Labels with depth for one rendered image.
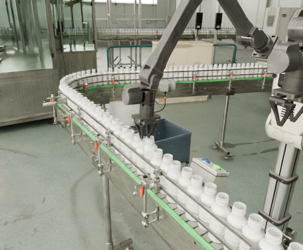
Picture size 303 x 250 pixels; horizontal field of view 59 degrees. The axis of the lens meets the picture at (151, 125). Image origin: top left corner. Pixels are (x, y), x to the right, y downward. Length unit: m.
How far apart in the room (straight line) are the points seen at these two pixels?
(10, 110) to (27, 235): 2.32
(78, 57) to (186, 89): 3.88
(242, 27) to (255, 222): 0.82
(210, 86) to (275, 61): 2.50
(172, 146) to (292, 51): 1.18
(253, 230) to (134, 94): 0.58
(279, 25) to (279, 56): 6.35
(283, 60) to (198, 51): 4.87
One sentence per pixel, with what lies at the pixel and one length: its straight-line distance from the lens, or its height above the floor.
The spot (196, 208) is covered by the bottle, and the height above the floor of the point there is 1.06.
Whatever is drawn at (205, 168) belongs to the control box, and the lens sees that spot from 1.10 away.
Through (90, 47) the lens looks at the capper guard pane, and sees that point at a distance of 6.62.
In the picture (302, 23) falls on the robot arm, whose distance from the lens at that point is 0.79.
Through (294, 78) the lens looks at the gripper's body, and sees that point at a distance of 0.79.
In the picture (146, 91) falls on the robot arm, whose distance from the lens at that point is 1.02.
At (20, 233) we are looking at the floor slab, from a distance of 2.61.
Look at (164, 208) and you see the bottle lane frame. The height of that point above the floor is 0.98.
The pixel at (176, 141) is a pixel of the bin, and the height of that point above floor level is 0.91.
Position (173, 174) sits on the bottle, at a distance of 1.02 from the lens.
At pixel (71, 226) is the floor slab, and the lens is 2.54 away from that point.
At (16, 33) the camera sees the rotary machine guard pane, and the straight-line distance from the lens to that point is 4.31.
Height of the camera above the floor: 1.67
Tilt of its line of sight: 22 degrees down
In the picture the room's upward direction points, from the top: 1 degrees clockwise
